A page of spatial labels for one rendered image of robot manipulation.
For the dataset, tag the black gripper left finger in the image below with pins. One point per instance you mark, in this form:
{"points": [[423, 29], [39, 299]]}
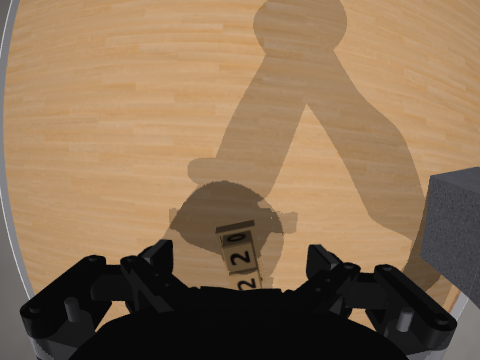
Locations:
{"points": [[61, 317]]}

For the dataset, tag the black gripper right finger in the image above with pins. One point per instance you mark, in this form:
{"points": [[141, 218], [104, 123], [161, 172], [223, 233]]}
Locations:
{"points": [[418, 325]]}

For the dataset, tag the tan wooden number cube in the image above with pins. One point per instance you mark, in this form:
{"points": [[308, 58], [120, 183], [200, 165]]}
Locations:
{"points": [[246, 279], [238, 251]]}

